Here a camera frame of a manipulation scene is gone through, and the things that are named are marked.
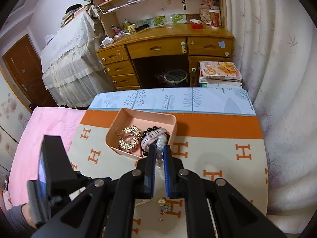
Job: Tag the wire shelf basket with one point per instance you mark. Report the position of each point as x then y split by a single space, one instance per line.
114 5

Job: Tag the white lace covered furniture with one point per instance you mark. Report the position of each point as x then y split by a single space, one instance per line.
72 72

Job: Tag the gold tiara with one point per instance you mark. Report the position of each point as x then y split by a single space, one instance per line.
129 139

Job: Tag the wooden desk with drawers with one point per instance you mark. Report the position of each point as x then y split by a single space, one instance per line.
158 37

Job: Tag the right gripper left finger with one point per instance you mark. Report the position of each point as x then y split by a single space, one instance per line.
133 185

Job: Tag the white band watch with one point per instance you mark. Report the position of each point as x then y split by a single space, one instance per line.
150 136

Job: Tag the brown door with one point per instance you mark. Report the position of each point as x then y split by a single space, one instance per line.
24 67

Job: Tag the left hand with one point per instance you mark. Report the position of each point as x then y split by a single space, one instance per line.
26 212

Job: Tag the orange H pattern blanket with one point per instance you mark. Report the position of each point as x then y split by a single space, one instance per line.
211 145

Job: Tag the pink jewelry tray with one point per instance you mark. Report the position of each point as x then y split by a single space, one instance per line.
146 121

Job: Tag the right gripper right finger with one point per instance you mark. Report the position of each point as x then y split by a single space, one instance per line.
214 208

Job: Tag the flower brooch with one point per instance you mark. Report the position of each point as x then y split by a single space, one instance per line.
164 205

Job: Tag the stack of magazines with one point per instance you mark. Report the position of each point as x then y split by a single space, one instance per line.
215 74

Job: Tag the white curtain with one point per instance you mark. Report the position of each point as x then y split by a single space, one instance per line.
275 51

